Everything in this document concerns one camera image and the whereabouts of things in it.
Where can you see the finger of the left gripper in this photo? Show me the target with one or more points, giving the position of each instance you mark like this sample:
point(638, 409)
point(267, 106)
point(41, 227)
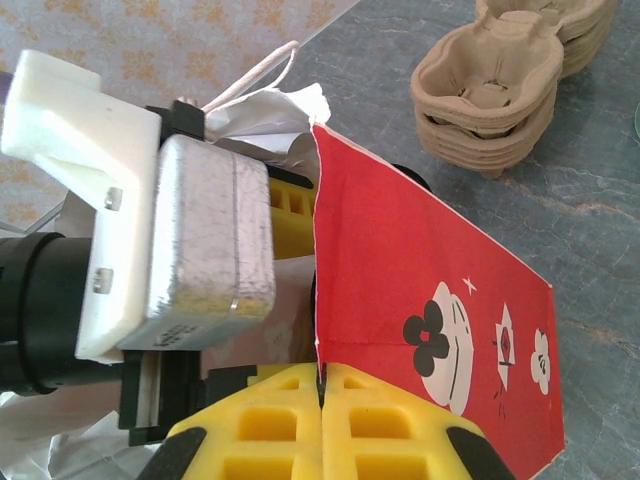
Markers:
point(295, 220)

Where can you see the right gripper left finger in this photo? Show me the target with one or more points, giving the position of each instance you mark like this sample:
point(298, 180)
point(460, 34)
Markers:
point(260, 430)

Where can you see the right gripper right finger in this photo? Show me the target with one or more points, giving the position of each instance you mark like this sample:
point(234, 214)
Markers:
point(390, 430)

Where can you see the red and white paper bag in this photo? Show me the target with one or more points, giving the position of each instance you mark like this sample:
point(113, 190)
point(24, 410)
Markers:
point(400, 250)

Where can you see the brown pulp cup carrier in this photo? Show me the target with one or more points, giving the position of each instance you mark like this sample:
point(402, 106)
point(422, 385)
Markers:
point(487, 161)
point(480, 65)
point(480, 146)
point(475, 134)

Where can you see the pale green holder cup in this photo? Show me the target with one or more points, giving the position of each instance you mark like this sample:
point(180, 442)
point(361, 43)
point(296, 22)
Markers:
point(637, 117)

